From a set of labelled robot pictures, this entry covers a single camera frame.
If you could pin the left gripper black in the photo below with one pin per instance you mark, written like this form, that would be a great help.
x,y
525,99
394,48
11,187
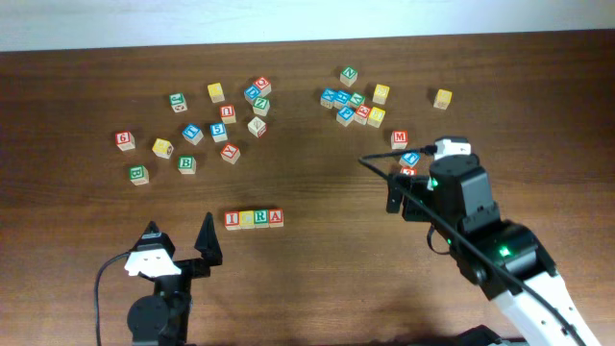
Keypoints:
x,y
198,268

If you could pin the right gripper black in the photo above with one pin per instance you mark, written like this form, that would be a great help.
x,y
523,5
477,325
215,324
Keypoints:
x,y
411,207

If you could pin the red I block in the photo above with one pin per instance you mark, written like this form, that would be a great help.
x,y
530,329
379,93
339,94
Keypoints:
x,y
232,221

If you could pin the yellow C block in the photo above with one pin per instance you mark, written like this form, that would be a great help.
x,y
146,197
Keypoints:
x,y
247,219

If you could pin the green R block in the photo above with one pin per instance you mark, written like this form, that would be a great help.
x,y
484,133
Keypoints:
x,y
261,218

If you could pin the red A block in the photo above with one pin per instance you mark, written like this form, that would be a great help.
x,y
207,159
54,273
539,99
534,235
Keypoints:
x,y
276,218

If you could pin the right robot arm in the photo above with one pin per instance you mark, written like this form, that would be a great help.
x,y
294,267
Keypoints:
x,y
503,258

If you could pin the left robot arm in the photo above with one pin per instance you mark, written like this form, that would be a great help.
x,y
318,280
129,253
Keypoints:
x,y
161,318

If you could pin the red 3 block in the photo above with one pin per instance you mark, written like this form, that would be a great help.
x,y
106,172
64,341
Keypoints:
x,y
409,171

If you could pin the blue T block right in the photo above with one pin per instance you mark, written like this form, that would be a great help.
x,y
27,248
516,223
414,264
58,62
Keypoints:
x,y
409,159

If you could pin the blue t block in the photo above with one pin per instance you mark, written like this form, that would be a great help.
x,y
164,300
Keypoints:
x,y
409,159
192,134

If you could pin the red M block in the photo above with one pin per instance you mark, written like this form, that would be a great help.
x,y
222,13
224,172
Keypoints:
x,y
399,140

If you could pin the yellow B block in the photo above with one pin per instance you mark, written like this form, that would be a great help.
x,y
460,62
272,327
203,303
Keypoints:
x,y
375,117

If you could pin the green b block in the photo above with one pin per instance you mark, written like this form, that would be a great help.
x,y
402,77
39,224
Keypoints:
x,y
187,165
139,175

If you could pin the green B block left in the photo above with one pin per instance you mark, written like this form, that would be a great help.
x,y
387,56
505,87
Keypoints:
x,y
139,175

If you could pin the red E block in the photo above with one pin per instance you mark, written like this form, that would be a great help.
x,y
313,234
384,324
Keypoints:
x,y
362,114

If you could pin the blue P block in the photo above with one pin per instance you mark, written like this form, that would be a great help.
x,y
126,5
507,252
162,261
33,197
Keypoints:
x,y
345,116

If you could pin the yellow block top right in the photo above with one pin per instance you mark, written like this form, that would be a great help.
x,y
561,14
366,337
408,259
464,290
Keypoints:
x,y
380,94

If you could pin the green V block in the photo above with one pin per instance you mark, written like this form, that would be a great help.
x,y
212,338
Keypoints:
x,y
356,100

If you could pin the red Y block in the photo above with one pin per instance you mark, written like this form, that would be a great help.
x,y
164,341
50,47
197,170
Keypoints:
x,y
230,153

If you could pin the yellow block far right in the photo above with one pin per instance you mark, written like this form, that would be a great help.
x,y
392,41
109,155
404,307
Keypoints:
x,y
442,99

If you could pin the blue H block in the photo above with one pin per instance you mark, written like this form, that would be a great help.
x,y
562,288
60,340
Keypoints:
x,y
341,99

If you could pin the blue T block left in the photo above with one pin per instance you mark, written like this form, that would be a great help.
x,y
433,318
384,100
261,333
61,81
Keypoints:
x,y
192,134

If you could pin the blue X block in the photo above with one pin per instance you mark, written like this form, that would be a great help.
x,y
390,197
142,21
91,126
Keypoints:
x,y
327,98

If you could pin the blue 5 block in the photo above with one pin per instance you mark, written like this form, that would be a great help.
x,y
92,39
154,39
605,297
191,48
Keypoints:
x,y
218,132

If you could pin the red 6 block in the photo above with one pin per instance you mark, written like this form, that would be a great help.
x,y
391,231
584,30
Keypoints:
x,y
124,140

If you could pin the green N block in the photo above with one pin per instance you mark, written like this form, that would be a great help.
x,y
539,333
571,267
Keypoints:
x,y
348,76

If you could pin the red U block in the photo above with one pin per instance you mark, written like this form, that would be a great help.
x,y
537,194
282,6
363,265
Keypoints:
x,y
228,114

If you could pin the plain face red-edged block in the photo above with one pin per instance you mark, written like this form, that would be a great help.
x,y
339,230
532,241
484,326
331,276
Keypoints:
x,y
257,127

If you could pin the green J block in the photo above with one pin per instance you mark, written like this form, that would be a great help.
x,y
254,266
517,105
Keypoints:
x,y
178,102

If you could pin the yellow block top left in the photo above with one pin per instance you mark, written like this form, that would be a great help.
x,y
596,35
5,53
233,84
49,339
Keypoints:
x,y
216,92

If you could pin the green Z block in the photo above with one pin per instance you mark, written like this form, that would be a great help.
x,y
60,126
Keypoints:
x,y
261,106

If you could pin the blue D block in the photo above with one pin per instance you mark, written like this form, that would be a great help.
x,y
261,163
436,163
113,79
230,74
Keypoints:
x,y
251,94

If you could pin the red Q block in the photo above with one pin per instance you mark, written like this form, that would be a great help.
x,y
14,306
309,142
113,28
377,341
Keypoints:
x,y
263,85

